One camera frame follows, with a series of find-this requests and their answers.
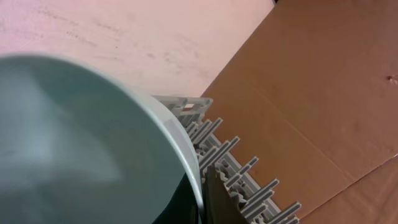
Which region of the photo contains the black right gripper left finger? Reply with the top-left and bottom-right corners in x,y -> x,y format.
153,174 -> 199,224

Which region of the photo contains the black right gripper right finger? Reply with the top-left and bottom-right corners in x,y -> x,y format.
203,165 -> 248,224

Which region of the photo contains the light blue rice bowl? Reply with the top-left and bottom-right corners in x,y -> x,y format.
1,54 -> 204,224

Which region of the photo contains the grey dishwasher rack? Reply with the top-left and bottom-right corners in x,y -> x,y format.
156,96 -> 302,224

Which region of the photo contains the brown cardboard sheet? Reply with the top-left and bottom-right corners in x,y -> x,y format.
205,0 -> 397,223

